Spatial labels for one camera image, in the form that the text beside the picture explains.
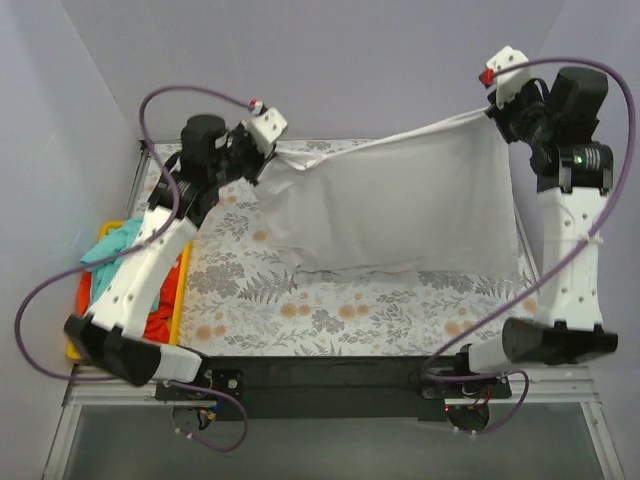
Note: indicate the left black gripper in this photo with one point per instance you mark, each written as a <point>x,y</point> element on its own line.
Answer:
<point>250,160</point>

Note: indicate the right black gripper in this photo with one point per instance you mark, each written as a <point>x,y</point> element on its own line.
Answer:
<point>507,115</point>

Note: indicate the white t shirt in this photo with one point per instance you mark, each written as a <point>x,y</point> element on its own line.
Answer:
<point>438,198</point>

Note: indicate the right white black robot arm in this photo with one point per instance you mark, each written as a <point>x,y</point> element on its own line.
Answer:
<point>574,180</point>

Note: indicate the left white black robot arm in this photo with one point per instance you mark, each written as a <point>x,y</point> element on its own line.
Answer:
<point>110,335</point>

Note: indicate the floral table cloth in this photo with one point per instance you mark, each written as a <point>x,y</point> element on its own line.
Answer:
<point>240,301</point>

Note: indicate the teal t shirt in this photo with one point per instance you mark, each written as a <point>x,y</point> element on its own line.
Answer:
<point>95,279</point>

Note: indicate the orange t shirt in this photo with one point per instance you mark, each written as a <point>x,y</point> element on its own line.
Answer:
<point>158,321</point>

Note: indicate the yellow plastic bin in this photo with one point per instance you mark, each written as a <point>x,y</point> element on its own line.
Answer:
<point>70,350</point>

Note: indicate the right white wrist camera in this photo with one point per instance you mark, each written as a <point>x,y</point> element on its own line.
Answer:
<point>505,72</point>

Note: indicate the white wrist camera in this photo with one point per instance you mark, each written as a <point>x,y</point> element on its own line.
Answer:
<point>505,72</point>
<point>265,126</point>

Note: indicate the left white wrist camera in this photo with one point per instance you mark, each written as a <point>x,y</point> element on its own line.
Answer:
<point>265,126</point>

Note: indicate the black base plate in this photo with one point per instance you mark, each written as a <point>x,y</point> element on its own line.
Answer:
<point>330,387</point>

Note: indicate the aluminium frame rail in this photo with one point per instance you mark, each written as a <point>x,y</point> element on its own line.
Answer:
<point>546,385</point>

